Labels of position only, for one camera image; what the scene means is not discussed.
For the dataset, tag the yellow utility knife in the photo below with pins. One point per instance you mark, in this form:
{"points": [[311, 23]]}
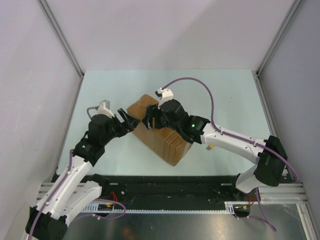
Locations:
{"points": [[210, 147]]}

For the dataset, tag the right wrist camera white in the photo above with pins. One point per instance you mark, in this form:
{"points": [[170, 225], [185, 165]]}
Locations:
{"points": [[164, 95]]}

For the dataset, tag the left aluminium frame post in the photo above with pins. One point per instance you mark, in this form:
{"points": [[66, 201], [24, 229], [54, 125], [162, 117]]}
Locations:
{"points": [[57, 30]]}

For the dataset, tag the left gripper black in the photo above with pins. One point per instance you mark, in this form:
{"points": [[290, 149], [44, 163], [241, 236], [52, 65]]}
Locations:
{"points": [[128, 126]]}

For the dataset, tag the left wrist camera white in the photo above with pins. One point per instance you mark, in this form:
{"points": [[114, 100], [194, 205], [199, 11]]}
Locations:
{"points": [[104, 109]]}

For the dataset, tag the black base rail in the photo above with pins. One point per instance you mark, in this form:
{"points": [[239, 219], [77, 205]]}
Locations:
{"points": [[176, 192]]}

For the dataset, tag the aluminium frame post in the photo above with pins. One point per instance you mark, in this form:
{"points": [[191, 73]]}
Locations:
{"points": [[282, 30], [57, 30]]}

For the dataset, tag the brown cardboard express box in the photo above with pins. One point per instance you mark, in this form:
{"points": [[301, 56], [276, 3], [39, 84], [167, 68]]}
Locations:
{"points": [[165, 142]]}

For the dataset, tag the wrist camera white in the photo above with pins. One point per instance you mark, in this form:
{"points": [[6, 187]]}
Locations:
{"points": [[164, 95], [104, 109]]}

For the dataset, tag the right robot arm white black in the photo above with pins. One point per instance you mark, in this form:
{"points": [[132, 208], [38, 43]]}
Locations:
{"points": [[267, 155]]}

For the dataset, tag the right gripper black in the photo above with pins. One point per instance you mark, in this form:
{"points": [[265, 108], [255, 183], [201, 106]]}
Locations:
{"points": [[152, 112]]}

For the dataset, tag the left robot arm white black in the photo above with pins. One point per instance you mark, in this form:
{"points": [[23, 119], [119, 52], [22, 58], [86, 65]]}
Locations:
{"points": [[51, 216]]}

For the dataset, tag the right aluminium frame post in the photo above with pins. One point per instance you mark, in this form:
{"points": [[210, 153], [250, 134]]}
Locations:
{"points": [[282, 30]]}

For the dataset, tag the white slotted cable duct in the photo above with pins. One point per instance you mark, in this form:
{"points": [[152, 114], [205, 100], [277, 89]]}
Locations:
{"points": [[227, 208]]}

